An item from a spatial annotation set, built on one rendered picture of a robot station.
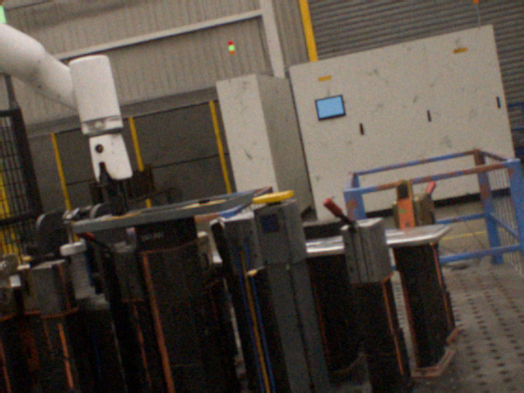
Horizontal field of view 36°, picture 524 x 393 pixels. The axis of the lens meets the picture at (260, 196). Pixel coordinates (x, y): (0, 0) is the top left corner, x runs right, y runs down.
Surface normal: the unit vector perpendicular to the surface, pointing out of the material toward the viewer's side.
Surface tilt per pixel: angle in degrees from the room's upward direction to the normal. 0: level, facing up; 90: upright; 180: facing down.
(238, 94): 90
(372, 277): 90
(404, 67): 90
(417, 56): 90
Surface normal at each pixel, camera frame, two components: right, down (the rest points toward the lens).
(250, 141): -0.20, 0.11
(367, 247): -0.45, 0.16
